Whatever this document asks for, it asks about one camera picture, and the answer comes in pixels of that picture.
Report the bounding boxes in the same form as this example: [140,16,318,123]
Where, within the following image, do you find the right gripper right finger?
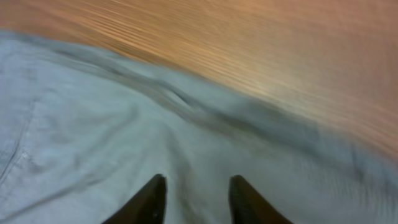
[228,175,292,224]

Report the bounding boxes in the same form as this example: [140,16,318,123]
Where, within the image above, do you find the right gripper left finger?
[103,174,167,224]

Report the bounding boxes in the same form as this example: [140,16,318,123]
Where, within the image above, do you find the grey shorts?
[1,30,397,223]

